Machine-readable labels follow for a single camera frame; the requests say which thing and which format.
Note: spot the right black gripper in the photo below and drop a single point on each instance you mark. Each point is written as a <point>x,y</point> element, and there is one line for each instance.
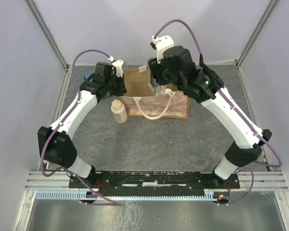
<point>153,70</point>

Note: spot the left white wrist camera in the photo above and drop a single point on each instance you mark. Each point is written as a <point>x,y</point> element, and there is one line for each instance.
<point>119,66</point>

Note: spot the brown canvas tote bag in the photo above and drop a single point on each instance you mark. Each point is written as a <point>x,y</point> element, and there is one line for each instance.
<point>140,99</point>

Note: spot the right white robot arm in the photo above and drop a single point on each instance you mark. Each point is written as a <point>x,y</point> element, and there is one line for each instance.
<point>206,87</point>

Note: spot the aluminium frame rail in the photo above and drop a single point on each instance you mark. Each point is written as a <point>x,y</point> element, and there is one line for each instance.
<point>263,181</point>

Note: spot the clear bottle black cap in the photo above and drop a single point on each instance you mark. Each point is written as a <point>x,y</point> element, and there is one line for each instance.
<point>160,89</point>

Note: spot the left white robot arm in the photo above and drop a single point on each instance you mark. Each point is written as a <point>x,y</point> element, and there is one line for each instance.
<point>55,141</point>

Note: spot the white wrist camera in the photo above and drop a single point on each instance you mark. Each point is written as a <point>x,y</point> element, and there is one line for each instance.
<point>161,44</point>
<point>119,66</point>

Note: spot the peach lotion bottle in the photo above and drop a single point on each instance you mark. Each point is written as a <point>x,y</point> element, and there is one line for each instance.
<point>119,111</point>

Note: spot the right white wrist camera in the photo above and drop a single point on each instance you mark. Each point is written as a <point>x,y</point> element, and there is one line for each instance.
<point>161,44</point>

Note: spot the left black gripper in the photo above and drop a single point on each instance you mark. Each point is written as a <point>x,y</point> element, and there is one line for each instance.
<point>120,86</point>

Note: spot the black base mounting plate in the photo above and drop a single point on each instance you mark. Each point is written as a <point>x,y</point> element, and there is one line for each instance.
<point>194,179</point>

